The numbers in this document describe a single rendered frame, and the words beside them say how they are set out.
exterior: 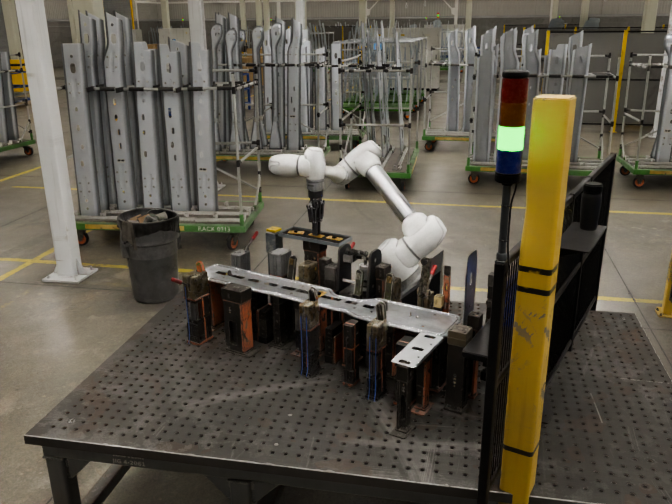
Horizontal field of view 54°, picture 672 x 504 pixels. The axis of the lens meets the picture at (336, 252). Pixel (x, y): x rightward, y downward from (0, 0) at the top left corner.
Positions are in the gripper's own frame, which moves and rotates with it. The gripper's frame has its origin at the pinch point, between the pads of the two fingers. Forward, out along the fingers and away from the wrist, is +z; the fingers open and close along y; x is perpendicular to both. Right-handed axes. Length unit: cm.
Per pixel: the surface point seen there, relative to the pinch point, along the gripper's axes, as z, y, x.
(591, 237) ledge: -23, 12, 138
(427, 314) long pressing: 20, 23, 77
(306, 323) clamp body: 23, 54, 34
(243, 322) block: 33, 54, -3
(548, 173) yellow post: -60, 76, 139
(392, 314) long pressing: 20, 32, 64
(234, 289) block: 17, 54, -8
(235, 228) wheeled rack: 96, -201, -253
